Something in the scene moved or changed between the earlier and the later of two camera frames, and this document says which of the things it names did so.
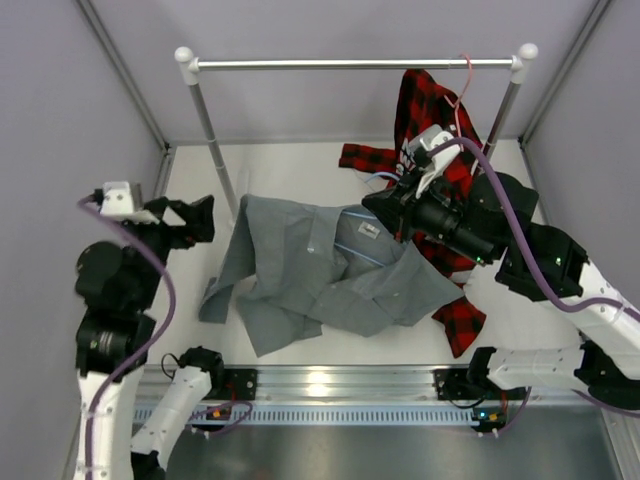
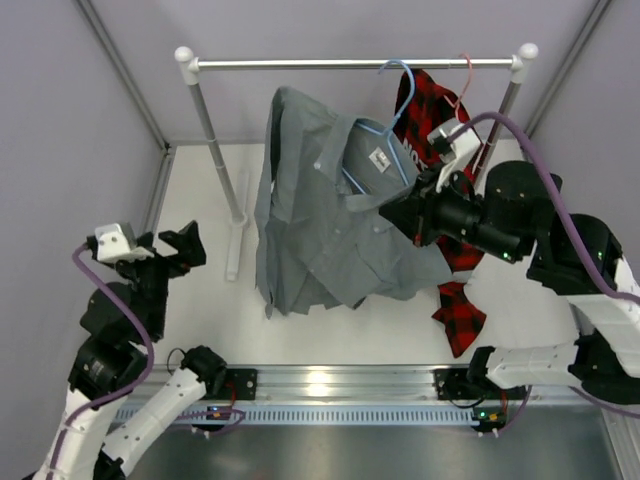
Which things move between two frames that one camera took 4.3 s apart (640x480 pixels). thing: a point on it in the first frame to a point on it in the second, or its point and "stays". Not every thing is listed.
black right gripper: (401, 209) stays
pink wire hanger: (463, 94) stays
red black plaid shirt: (422, 104) stays
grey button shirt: (297, 271) to (320, 241)
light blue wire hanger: (366, 216) to (388, 132)
